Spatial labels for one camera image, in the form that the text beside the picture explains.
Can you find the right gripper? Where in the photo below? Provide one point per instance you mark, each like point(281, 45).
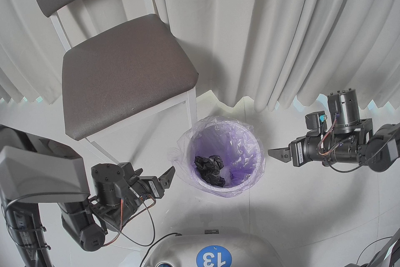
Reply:
point(312, 150)

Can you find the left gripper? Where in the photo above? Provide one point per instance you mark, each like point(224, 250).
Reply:
point(150, 187)

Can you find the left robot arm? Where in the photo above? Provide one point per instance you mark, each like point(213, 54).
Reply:
point(40, 172)

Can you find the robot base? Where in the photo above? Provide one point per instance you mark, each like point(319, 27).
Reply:
point(218, 250)

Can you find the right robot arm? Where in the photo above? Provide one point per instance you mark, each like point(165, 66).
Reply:
point(379, 150)

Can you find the white trash bin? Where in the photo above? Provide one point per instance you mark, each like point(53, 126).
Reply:
point(200, 188)

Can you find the purple plastic bag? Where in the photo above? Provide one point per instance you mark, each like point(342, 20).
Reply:
point(239, 147)

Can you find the crumpled black plastic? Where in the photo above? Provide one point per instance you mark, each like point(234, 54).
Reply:
point(210, 167)

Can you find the grey padded white chair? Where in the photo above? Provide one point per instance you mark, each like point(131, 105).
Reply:
point(125, 72)

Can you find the white curtain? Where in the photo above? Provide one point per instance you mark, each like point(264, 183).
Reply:
point(256, 25)

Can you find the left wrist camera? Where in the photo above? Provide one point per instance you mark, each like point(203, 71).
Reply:
point(128, 169)

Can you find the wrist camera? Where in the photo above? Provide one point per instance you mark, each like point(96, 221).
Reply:
point(128, 169)
point(312, 122)

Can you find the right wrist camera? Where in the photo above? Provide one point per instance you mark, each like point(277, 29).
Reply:
point(312, 122)

